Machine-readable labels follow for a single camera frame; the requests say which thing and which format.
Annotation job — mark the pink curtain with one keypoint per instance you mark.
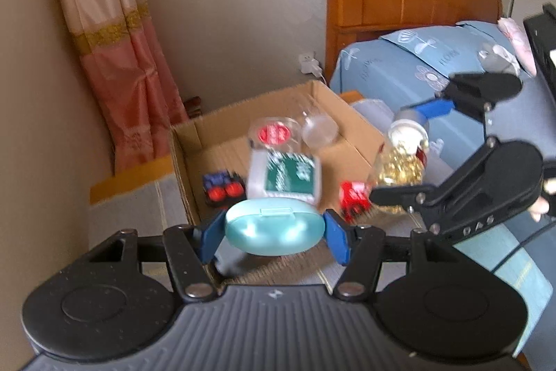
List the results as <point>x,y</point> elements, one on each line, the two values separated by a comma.
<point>128,75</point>

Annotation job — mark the grey plush toy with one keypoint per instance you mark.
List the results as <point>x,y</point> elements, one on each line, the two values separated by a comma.
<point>497,59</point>

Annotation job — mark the white frosted plastic bottle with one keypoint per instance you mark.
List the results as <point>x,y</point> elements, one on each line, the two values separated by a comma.
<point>273,174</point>

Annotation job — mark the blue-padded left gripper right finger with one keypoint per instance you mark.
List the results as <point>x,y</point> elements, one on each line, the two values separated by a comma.
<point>360,251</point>

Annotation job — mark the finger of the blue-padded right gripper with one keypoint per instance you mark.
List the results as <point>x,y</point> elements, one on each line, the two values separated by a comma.
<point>405,196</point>
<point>459,112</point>

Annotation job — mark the blue black toy truck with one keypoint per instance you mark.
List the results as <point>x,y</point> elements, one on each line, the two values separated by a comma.
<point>223,188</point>

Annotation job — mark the jar of gold beads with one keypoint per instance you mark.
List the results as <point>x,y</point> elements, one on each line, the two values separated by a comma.
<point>402,158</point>

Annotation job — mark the patchwork table cloth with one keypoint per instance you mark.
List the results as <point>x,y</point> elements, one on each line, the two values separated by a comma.
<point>304,257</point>

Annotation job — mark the mint green oval case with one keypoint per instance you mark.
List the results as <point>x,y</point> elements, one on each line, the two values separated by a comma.
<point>274,226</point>

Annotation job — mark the blue floral pillow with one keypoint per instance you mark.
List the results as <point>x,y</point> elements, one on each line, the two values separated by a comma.
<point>446,49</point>

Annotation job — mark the white wall charger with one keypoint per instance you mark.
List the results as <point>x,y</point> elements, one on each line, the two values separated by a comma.
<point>310,65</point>

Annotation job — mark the person's right hand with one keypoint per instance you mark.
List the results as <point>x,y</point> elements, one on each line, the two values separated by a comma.
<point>542,205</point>

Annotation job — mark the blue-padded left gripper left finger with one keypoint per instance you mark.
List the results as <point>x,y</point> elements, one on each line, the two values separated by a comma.
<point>189,250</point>

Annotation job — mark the short clear jar red label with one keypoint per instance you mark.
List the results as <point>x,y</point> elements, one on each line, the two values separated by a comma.
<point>282,134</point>

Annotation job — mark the red cube toy truck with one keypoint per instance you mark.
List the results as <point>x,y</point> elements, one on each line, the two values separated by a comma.
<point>354,200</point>

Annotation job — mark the brown cardboard box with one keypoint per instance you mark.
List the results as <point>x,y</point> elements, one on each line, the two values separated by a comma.
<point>206,146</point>

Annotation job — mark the tall clear plastic jar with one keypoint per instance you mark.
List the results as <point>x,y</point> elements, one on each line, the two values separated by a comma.
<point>319,129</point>

